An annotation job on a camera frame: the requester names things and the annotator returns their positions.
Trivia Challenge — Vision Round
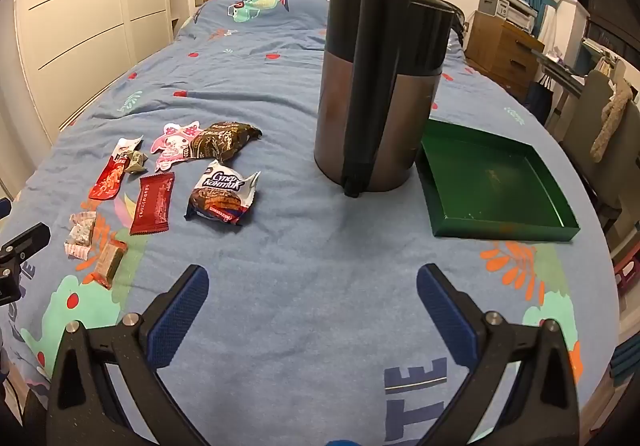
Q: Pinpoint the white printer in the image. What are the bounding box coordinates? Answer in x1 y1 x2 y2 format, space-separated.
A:
477 0 540 33

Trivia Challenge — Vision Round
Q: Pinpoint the brown snack bar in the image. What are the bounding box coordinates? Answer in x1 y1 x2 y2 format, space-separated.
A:
92 240 129 290

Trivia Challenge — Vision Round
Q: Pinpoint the grey study desk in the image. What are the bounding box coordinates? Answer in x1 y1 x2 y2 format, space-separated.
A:
535 46 586 127

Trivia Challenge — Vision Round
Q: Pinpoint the small green candy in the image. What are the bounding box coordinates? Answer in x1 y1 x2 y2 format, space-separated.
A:
124 149 149 175

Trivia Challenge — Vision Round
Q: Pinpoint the wooden drawer cabinet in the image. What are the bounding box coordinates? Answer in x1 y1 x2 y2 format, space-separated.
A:
465 10 546 100

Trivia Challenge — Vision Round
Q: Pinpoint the white wardrobe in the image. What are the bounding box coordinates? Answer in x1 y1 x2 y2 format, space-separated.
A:
12 0 173 147

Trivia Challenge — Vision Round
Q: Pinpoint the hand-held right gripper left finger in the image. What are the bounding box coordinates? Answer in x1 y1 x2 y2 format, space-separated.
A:
46 265 211 446

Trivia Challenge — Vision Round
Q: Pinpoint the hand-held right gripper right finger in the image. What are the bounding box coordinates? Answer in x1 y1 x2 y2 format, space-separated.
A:
416 263 583 446

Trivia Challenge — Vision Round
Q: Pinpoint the brown cookie packet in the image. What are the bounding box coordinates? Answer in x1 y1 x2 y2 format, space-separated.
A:
190 121 264 164

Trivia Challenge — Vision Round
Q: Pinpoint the blue printed blanket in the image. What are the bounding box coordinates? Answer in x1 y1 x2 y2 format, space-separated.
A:
0 0 618 446

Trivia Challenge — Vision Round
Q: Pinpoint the beige plush scarf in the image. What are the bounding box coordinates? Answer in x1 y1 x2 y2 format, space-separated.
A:
590 76 632 163

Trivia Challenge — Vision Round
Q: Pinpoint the long red snack packet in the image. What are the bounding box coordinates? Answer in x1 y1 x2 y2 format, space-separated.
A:
88 136 144 201

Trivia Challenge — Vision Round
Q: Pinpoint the grey black electric kettle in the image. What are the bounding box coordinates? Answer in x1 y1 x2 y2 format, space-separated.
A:
313 0 456 198

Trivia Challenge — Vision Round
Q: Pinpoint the grey chair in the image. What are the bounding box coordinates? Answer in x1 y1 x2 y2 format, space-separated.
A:
560 59 640 232

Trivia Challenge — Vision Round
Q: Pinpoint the pink cartoon snack packet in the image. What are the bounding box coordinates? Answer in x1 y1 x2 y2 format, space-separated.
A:
152 121 203 173

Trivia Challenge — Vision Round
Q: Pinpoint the green tray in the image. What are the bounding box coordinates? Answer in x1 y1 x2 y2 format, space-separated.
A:
420 119 581 243

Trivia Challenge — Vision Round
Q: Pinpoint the black backpack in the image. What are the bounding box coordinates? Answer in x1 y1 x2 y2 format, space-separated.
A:
450 9 473 47

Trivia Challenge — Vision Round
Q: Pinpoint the white candy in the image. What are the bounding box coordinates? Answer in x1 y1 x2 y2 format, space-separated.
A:
63 211 98 259

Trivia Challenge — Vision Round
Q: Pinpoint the blue white cookie packet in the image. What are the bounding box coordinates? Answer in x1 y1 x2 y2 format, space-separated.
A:
184 159 262 226

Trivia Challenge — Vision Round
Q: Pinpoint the dark red wafer packet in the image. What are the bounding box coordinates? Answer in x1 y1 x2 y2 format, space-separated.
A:
129 171 176 236

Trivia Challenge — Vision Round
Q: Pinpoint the dark blue bag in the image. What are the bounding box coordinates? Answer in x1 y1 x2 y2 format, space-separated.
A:
525 81 555 124

